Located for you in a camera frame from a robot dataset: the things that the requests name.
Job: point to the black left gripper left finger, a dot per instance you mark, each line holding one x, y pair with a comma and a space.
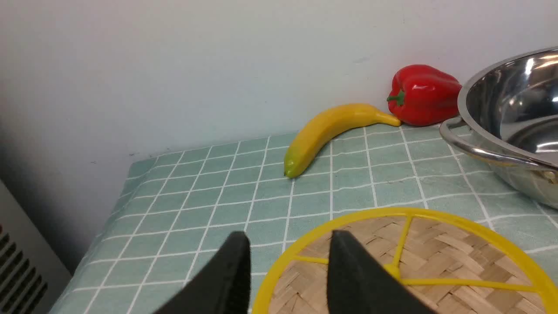
222, 286

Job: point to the green checkered tablecloth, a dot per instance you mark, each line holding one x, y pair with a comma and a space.
175, 210

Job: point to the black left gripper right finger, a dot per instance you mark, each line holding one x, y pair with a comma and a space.
358, 284

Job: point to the grey vented appliance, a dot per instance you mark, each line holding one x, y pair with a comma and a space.
32, 277

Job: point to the yellow plastic banana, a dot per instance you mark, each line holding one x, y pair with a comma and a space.
324, 127

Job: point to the red bell pepper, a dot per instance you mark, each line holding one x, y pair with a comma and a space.
422, 95

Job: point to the stainless steel pot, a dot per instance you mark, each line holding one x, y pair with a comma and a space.
508, 119

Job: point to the yellow woven bamboo steamer lid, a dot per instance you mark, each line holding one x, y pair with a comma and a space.
453, 265

